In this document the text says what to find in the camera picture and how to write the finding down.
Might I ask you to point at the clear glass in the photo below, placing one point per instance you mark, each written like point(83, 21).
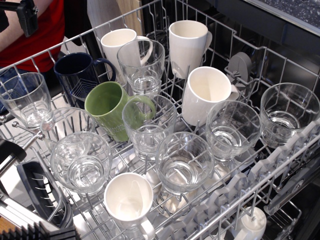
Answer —
point(81, 162)
point(184, 161)
point(64, 121)
point(232, 127)
point(27, 98)
point(150, 127)
point(146, 79)
point(285, 110)

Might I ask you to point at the green ceramic mug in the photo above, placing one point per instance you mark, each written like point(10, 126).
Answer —
point(114, 109)

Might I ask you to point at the clear glass far right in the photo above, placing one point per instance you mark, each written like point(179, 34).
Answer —
point(285, 110)

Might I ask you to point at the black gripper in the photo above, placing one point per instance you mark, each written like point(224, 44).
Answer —
point(48, 201)

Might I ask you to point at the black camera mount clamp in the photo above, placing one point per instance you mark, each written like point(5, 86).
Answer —
point(26, 12)

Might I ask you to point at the clear glass front centre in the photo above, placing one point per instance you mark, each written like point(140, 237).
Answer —
point(184, 161)

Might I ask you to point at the clear glass front left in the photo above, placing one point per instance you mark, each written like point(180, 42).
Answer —
point(81, 162)

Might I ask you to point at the small white cup front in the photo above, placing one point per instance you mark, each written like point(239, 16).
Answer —
point(128, 198)

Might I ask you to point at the clear glass left middle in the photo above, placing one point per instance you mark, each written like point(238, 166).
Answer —
point(64, 121)

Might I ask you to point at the clear glass back centre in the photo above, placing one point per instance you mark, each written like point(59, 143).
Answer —
point(146, 79)

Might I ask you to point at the person in red shirt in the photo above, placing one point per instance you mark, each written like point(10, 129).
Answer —
point(15, 46)

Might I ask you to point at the clear glass far left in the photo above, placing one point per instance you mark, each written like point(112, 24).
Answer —
point(27, 98)

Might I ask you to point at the clear glass right centre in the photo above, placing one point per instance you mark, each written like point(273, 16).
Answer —
point(232, 127)

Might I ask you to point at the grey folding tine shelf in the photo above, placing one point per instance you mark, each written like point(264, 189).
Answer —
point(269, 177)

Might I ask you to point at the white mug back left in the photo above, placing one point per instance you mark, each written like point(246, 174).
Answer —
point(111, 47)

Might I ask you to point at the tall white mug back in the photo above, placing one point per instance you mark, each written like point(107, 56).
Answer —
point(188, 42)

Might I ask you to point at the navy blue mug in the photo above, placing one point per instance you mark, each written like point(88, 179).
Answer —
point(77, 74)

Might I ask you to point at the white mug centre right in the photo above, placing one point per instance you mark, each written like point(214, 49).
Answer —
point(205, 87)

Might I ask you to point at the white cup lower rack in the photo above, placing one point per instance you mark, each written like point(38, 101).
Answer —
point(251, 225)

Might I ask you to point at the grey plastic rack clip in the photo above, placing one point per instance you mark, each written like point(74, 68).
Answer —
point(238, 70)

